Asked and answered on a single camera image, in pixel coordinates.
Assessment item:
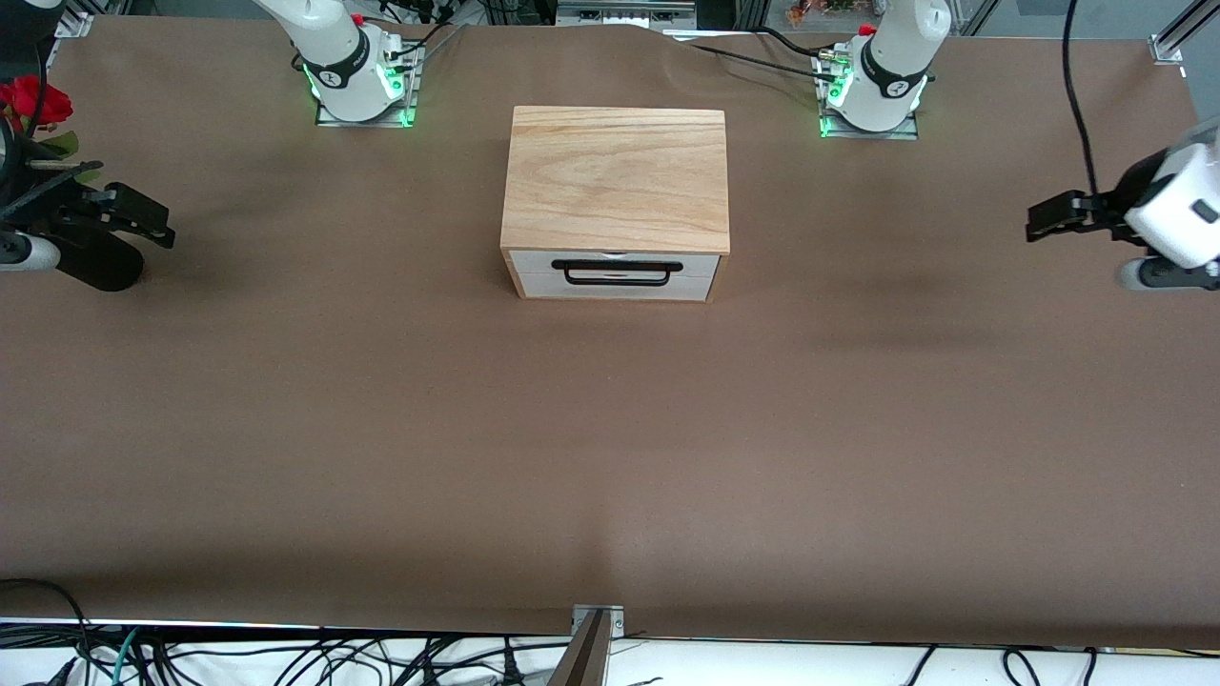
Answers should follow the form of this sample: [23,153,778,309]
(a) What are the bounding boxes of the light wooden drawer cabinet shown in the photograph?
[499,105,732,304]

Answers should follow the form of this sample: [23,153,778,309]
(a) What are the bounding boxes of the red artificial rose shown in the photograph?
[0,74,104,184]

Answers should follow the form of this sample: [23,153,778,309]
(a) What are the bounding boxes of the orange background object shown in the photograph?
[786,0,859,27]

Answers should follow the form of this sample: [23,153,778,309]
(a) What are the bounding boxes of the grey power strip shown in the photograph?
[556,0,697,30]

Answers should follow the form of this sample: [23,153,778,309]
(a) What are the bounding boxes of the brown table cover sheet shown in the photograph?
[0,14,1220,649]

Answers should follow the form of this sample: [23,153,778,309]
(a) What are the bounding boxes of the black hanging cable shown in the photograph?
[1062,0,1099,198]

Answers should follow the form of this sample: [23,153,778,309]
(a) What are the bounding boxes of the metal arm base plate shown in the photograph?
[820,112,922,142]
[315,95,418,128]

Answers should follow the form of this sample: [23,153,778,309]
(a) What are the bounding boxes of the black base cable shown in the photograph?
[381,17,470,60]
[684,42,842,79]

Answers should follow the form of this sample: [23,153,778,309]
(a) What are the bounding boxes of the black looped cable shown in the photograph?
[0,577,93,686]

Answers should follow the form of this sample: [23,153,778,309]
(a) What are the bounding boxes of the teal cable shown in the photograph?
[91,627,146,686]

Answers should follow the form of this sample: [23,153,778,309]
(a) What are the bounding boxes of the black metal drawer handle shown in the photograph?
[551,258,685,287]

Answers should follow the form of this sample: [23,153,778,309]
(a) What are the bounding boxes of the metal edge bracket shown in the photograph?
[548,604,626,686]

